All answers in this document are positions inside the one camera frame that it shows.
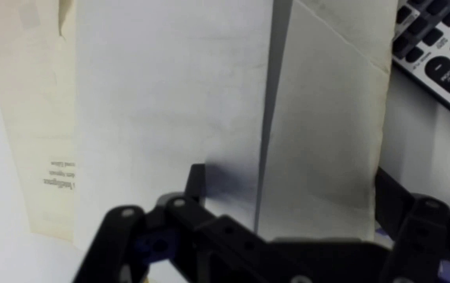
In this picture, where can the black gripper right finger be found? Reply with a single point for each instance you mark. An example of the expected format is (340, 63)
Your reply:
(429, 241)

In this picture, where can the grey remote control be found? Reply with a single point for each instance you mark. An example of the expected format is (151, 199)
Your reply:
(439, 57)

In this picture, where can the blue and yellow textbook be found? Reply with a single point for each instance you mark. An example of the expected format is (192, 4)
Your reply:
(171, 104)

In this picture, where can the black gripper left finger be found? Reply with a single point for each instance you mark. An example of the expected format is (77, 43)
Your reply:
(182, 236)

